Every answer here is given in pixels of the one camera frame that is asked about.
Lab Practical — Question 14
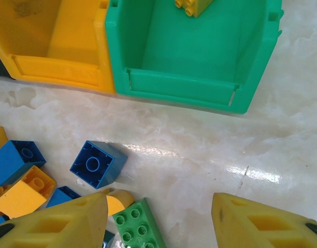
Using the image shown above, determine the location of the green long lego brick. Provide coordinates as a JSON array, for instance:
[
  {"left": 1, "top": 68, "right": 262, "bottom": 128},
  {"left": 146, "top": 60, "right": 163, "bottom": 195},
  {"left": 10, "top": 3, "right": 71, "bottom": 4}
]
[{"left": 112, "top": 197, "right": 167, "bottom": 248}]

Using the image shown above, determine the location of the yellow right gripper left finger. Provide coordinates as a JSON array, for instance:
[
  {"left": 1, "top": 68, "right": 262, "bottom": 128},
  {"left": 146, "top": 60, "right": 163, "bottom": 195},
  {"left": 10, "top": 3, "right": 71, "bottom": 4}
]
[{"left": 0, "top": 192, "right": 108, "bottom": 248}]

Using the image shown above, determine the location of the blue square lego brick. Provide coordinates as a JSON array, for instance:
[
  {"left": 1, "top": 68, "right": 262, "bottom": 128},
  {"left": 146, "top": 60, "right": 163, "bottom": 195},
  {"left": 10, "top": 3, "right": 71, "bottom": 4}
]
[
  {"left": 0, "top": 139, "right": 47, "bottom": 187},
  {"left": 69, "top": 140, "right": 129, "bottom": 190}
]

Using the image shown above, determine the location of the yellow square lego brick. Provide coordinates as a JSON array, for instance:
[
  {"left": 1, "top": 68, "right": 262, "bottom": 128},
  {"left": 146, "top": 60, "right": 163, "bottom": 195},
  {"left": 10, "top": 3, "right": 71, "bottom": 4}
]
[{"left": 0, "top": 165, "right": 57, "bottom": 221}]

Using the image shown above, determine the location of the green plastic bin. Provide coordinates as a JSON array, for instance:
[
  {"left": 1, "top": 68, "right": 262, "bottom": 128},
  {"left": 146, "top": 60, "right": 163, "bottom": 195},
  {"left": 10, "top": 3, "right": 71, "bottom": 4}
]
[{"left": 104, "top": 0, "right": 283, "bottom": 116}]

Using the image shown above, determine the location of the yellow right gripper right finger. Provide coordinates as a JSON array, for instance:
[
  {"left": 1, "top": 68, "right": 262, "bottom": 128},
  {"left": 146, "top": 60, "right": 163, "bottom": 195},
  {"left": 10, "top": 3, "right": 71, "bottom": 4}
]
[{"left": 212, "top": 192, "right": 317, "bottom": 248}]

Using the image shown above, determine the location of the yellow plastic bin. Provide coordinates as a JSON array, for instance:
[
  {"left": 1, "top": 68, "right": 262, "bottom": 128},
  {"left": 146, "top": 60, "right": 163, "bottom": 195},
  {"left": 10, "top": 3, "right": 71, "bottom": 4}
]
[{"left": 0, "top": 0, "right": 117, "bottom": 95}]

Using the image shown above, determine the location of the lime green lego brick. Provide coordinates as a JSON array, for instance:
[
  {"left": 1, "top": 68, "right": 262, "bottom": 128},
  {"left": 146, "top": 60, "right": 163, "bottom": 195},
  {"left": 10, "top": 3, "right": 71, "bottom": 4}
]
[{"left": 173, "top": 0, "right": 214, "bottom": 18}]

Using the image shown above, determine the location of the yellow curved lego brick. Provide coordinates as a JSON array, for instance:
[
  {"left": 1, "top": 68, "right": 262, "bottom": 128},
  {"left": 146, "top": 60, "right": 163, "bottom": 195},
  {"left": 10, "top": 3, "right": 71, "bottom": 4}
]
[{"left": 101, "top": 188, "right": 135, "bottom": 216}]

